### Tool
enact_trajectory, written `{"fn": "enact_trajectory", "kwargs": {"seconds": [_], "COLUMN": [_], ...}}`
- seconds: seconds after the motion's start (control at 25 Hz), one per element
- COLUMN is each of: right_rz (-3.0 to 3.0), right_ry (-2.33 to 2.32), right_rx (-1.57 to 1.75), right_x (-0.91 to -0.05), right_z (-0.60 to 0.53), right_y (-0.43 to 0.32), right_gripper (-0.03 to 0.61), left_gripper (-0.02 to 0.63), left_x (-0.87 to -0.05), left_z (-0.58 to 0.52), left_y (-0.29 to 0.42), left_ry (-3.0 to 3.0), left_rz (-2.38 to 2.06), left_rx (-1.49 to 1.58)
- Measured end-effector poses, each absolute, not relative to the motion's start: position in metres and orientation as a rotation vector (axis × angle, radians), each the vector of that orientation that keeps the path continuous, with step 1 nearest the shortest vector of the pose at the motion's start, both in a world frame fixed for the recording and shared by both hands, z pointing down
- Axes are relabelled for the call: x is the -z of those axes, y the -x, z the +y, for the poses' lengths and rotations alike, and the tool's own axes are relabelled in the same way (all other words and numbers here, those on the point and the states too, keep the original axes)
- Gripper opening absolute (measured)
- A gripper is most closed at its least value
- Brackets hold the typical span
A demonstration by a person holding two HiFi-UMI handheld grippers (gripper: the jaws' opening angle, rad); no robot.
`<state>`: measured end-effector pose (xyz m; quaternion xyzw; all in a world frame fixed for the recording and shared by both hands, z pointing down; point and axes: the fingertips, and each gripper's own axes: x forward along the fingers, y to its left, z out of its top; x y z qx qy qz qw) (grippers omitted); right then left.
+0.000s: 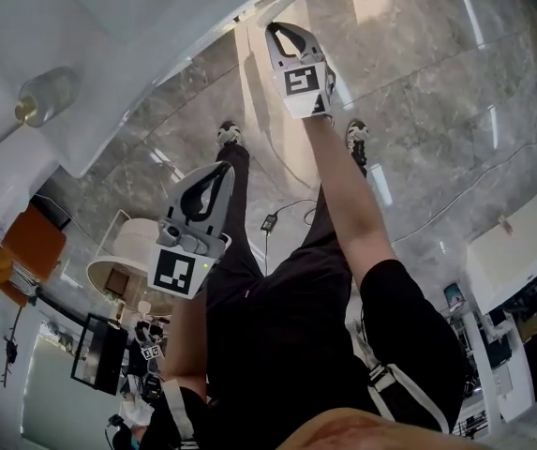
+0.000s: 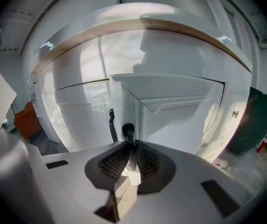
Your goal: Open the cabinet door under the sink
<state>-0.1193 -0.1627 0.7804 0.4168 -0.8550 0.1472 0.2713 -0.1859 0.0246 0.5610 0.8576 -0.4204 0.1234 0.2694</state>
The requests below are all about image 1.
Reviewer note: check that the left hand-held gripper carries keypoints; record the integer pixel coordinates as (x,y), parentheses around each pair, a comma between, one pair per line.
(174,270)

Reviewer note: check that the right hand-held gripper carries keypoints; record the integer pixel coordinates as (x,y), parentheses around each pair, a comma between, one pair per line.
(303,82)

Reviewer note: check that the person's right forearm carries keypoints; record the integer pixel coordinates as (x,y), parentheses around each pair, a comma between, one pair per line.
(343,195)

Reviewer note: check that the person's left forearm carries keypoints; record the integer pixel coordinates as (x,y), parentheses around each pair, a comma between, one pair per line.
(183,345)

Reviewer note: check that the white sink basin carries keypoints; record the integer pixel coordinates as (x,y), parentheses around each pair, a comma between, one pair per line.
(108,26)

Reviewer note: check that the person's black trousers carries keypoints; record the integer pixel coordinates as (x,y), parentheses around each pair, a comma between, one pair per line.
(235,204)

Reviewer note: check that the person's left shoe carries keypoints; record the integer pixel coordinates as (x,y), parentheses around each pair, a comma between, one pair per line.
(229,134)

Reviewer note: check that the person's shoe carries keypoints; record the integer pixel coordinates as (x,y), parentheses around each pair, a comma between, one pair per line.
(357,139)
(229,134)

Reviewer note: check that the black power adapter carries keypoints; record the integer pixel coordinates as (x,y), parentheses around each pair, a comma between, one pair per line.
(268,223)

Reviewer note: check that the person's right shoe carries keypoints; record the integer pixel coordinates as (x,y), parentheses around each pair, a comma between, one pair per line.
(357,139)

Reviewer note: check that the person's black shirt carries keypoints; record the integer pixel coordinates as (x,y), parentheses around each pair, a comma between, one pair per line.
(296,345)

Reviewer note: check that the orange chair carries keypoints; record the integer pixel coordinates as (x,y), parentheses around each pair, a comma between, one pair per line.
(29,246)

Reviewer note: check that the clear glass bottle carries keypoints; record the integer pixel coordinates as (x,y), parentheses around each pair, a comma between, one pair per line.
(48,94)

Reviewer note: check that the black framed box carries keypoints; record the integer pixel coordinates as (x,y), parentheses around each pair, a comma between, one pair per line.
(101,354)

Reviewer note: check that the white desk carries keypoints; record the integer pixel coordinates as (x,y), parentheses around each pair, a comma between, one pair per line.
(511,256)

